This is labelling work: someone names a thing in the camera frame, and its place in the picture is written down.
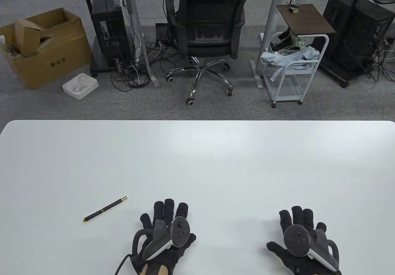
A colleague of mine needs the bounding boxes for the black gold fountain pen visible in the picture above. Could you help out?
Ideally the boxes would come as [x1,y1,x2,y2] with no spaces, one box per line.
[99,196,128,214]

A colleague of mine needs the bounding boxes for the grey hand controller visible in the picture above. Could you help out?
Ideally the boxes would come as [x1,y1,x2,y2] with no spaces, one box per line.
[133,216,190,261]
[283,225,340,272]

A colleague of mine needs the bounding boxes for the white metal rolling cart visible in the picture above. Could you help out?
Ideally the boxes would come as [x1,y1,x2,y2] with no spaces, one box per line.
[262,32,329,108]

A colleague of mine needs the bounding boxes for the tangle of thin cables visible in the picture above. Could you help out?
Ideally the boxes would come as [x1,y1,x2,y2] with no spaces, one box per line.
[366,38,395,83]

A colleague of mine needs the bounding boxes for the brown cardboard box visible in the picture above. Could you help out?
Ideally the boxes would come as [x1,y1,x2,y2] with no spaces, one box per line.
[0,8,92,90]

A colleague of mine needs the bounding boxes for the person's right hand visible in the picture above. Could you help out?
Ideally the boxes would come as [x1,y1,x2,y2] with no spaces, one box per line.
[267,206,342,275]

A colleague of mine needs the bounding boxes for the light blue cloth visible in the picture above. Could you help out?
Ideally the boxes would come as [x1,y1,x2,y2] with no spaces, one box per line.
[261,46,320,82]

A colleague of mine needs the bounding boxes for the black device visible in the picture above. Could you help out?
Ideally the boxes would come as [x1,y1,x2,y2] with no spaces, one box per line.
[269,28,298,53]

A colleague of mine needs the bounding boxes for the grey left hand controller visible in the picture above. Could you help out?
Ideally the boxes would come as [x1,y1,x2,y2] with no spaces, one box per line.
[133,216,190,261]

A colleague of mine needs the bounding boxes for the tangle of black floor cables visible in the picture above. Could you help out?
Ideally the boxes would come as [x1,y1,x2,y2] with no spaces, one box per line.
[110,38,192,92]

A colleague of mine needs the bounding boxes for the person's left hand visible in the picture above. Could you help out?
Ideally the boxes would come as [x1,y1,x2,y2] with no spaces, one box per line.
[132,199,197,275]

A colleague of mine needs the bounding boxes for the person's left forearm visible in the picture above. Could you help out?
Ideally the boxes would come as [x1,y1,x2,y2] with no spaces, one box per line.
[141,263,169,275]

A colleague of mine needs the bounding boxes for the brown wooden side table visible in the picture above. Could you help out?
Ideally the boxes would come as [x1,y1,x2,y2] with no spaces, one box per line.
[276,4,336,37]

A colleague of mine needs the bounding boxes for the large black mesh computer tower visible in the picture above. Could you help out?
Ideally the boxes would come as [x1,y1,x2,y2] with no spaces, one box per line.
[320,0,395,76]

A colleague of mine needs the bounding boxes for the white plastic tray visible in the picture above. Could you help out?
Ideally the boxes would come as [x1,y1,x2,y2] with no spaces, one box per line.
[62,73,99,100]

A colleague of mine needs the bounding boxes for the black left glove cable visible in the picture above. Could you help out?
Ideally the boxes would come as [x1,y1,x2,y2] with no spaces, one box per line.
[115,254,134,275]

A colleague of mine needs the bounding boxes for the grey right hand controller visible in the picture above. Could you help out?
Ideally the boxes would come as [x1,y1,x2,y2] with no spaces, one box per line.
[283,225,340,272]

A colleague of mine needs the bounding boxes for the black mesh office chair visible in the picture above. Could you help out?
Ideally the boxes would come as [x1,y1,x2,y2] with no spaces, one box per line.
[165,0,254,106]

